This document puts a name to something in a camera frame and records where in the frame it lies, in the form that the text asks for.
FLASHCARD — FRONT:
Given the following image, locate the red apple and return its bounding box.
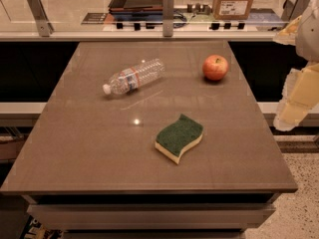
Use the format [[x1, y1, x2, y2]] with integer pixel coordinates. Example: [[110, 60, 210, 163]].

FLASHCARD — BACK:
[[202, 55, 229, 81]]

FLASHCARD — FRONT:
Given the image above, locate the brown table with drawers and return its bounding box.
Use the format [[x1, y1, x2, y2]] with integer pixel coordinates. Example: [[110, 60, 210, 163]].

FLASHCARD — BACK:
[[1, 41, 297, 239]]

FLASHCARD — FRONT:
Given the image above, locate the right metal rail bracket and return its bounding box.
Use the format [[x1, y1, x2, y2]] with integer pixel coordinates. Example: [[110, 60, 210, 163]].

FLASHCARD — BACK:
[[281, 0, 310, 22]]

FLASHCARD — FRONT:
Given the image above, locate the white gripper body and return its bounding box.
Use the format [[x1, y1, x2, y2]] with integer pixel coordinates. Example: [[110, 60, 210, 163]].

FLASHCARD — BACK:
[[295, 0, 319, 62]]

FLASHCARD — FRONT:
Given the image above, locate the left metal rail bracket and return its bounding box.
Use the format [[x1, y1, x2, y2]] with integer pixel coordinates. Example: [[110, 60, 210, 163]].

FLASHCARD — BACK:
[[27, 0, 54, 37]]

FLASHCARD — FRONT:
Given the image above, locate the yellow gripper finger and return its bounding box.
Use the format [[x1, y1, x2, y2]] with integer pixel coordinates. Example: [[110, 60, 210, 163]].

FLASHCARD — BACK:
[[273, 16, 302, 46], [273, 63, 319, 131]]

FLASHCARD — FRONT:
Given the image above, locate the metal rail bracket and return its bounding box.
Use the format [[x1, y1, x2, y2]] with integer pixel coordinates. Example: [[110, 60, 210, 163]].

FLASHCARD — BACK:
[[281, 0, 310, 22], [162, 0, 174, 37], [27, 0, 54, 37]]

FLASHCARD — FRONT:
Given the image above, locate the middle metal rail bracket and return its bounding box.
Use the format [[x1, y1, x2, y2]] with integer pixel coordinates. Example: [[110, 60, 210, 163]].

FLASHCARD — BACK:
[[162, 0, 174, 37]]

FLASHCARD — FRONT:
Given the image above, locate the green and yellow sponge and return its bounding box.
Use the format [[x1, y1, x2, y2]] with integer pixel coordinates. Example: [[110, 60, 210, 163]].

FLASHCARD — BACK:
[[155, 115, 203, 164]]

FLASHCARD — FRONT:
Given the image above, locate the cardboard box with label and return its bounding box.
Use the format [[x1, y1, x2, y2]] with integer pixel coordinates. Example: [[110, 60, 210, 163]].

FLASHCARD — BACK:
[[213, 0, 253, 20]]

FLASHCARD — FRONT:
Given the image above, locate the clear plastic water bottle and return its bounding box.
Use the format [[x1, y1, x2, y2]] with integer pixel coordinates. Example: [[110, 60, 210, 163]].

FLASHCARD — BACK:
[[103, 59, 164, 95]]

